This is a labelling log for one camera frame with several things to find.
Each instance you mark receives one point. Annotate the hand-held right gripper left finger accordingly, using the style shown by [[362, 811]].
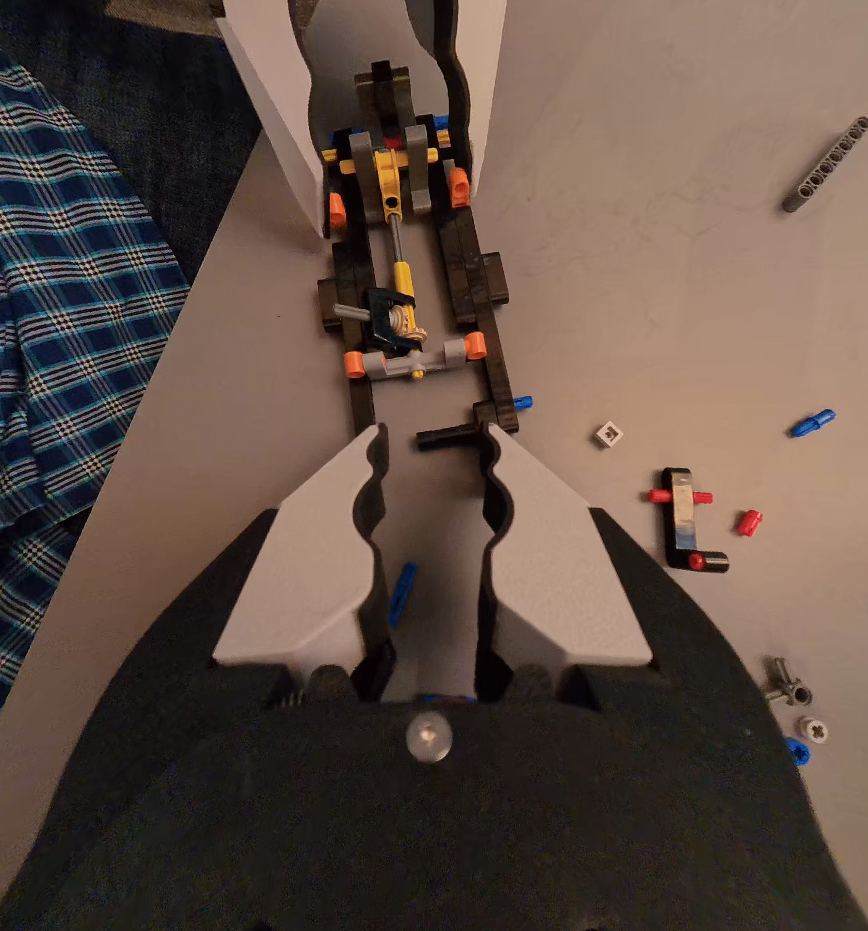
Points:
[[296, 582]]

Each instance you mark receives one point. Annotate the black lego car chassis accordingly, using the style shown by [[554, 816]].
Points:
[[477, 276]]

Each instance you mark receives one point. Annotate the grey lego beam with holes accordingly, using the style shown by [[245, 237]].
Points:
[[827, 164]]

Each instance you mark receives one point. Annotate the long blue lego pin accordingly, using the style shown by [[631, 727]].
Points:
[[403, 593]]

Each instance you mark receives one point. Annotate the person's plaid shirt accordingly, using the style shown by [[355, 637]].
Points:
[[56, 327]]

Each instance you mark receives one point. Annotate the black bent lego liftarm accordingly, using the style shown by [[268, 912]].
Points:
[[678, 516]]

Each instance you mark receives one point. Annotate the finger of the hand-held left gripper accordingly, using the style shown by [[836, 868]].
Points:
[[267, 73], [485, 73]]

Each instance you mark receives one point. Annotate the short blue lego pin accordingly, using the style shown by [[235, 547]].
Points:
[[812, 424]]

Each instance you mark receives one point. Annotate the dark grey lego cross connector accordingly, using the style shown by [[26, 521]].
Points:
[[790, 687]]

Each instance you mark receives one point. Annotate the small white lego bush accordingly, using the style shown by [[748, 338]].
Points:
[[814, 730]]

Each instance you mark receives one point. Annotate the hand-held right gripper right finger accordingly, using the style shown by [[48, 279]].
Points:
[[565, 582]]

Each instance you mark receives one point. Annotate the small white square lego piece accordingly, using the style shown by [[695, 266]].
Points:
[[608, 440]]

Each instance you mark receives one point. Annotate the red lego pin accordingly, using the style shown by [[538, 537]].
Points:
[[748, 523]]

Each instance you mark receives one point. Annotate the small blue lego connector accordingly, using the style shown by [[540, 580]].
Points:
[[798, 751]]

